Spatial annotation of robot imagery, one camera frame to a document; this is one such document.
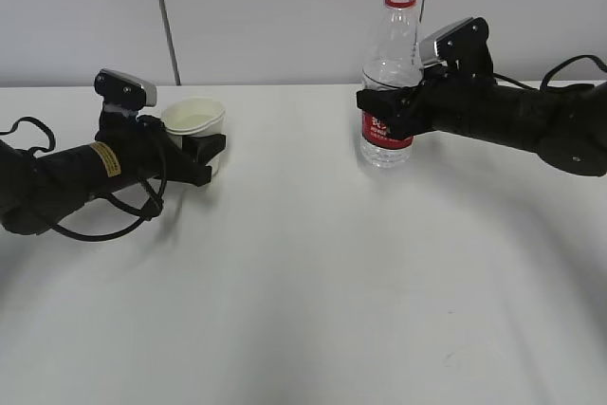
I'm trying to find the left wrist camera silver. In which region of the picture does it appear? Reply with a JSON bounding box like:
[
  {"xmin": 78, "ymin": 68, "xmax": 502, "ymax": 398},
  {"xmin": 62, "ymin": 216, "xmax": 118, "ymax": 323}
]
[{"xmin": 94, "ymin": 68, "xmax": 157, "ymax": 117}]

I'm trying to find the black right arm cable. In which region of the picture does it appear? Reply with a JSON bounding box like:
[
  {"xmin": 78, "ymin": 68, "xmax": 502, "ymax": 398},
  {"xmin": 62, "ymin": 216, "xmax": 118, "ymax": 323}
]
[{"xmin": 492, "ymin": 54, "xmax": 607, "ymax": 93}]

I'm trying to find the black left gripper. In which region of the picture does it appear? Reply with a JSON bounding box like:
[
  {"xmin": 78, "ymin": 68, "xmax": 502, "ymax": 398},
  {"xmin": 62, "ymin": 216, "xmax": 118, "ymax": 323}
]
[{"xmin": 95, "ymin": 113, "xmax": 227, "ymax": 186}]

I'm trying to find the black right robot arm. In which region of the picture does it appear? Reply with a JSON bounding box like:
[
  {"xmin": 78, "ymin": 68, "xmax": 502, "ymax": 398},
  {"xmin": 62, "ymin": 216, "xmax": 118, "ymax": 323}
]
[{"xmin": 357, "ymin": 72, "xmax": 606, "ymax": 176}]

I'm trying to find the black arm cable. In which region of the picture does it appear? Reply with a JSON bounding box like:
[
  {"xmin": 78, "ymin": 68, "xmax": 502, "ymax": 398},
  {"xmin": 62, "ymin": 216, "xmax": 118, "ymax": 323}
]
[
  {"xmin": 492, "ymin": 54, "xmax": 607, "ymax": 93},
  {"xmin": 0, "ymin": 115, "xmax": 170, "ymax": 242}
]

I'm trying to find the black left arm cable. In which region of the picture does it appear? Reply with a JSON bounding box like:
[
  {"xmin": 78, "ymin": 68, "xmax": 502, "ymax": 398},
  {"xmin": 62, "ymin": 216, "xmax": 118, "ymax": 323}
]
[{"xmin": 0, "ymin": 115, "xmax": 170, "ymax": 242}]

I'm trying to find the white paper cup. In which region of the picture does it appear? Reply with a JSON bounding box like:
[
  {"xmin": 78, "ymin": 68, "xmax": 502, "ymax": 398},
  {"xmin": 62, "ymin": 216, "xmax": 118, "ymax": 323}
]
[{"xmin": 160, "ymin": 97, "xmax": 226, "ymax": 177}]

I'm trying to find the clear water bottle red label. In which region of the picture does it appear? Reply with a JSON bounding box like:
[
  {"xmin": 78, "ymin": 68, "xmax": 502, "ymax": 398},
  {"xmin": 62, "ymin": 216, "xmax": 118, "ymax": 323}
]
[{"xmin": 360, "ymin": 0, "xmax": 422, "ymax": 169}]

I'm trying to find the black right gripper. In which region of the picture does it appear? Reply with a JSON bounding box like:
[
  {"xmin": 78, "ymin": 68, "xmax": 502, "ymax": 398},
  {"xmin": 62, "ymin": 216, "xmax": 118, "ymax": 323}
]
[{"xmin": 356, "ymin": 72, "xmax": 493, "ymax": 139}]

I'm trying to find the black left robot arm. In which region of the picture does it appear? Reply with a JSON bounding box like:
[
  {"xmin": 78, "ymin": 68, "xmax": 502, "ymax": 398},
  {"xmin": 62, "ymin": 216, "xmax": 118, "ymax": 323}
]
[{"xmin": 1, "ymin": 113, "xmax": 227, "ymax": 242}]

